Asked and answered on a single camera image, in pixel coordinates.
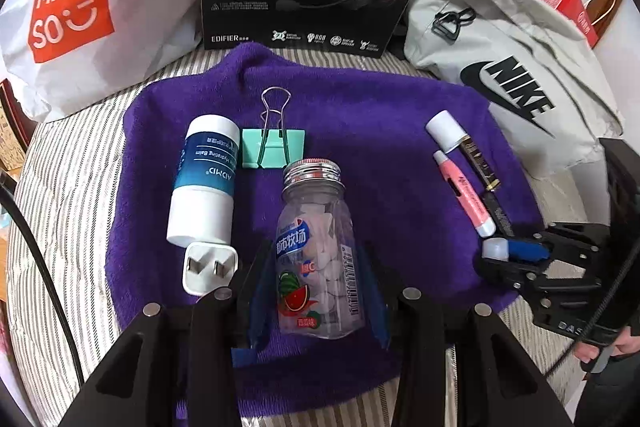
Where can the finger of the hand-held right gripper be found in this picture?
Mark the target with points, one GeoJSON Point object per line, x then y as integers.
{"type": "Point", "coordinates": [575, 239]}
{"type": "Point", "coordinates": [555, 287]}

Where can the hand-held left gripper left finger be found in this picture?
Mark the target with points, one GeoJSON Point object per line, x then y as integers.
{"type": "Point", "coordinates": [256, 307]}

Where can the white charger plug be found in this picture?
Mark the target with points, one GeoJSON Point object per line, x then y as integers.
{"type": "Point", "coordinates": [207, 269]}

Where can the small white plastic cap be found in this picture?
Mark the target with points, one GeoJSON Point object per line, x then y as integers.
{"type": "Point", "coordinates": [495, 250]}

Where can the person's right hand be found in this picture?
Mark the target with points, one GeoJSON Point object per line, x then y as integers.
{"type": "Point", "coordinates": [627, 344]}

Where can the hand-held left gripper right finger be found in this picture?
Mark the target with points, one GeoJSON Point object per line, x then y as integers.
{"type": "Point", "coordinates": [378, 312]}

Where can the brown wooden headboard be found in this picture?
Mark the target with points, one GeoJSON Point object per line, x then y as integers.
{"type": "Point", "coordinates": [611, 7]}

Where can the person's dark pants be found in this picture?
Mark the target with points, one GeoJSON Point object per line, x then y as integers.
{"type": "Point", "coordinates": [612, 397]}

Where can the pink stick with white ends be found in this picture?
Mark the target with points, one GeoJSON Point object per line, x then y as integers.
{"type": "Point", "coordinates": [467, 194]}

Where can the green binder clip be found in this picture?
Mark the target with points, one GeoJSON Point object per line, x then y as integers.
{"type": "Point", "coordinates": [272, 149]}

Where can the black pen with gold rings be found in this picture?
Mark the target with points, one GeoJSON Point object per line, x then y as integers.
{"type": "Point", "coordinates": [480, 162]}

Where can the clear candy bottle metal lid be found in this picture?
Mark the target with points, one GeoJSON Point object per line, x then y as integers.
{"type": "Point", "coordinates": [320, 252]}

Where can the grey sports bag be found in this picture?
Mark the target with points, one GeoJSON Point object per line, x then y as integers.
{"type": "Point", "coordinates": [515, 37]}

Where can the purple towel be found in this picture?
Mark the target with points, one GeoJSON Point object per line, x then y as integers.
{"type": "Point", "coordinates": [380, 122]}

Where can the white balm bottle blue label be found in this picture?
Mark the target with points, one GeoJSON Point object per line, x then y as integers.
{"type": "Point", "coordinates": [205, 177]}

